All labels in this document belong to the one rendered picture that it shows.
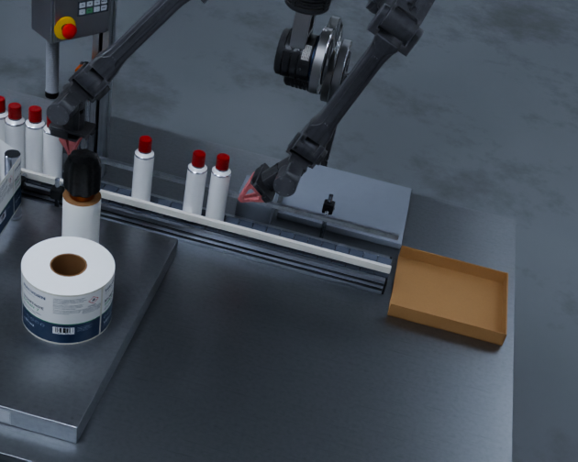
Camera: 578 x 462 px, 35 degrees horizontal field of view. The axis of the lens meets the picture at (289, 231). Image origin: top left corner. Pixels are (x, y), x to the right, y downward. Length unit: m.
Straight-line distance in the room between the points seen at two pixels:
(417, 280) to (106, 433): 0.97
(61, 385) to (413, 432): 0.78
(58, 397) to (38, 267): 0.29
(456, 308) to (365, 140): 2.37
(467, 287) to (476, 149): 2.43
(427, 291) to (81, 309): 0.95
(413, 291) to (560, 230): 2.12
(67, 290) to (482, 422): 0.98
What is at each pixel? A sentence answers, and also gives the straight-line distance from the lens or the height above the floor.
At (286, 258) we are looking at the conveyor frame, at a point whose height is 0.86.
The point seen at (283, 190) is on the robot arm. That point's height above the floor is 1.11.
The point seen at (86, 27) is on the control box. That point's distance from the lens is 2.40.
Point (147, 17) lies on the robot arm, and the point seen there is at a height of 1.43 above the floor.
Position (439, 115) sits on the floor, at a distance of 5.15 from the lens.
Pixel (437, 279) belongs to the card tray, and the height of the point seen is 0.83.
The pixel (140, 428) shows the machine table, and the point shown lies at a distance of 2.00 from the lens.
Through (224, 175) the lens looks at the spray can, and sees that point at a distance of 2.37.
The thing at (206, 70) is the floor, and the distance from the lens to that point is 5.11.
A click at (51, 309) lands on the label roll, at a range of 2.03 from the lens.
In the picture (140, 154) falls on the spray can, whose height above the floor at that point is 1.05.
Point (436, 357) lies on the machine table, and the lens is 2.31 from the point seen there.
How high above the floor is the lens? 2.36
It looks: 36 degrees down
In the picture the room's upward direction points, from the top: 12 degrees clockwise
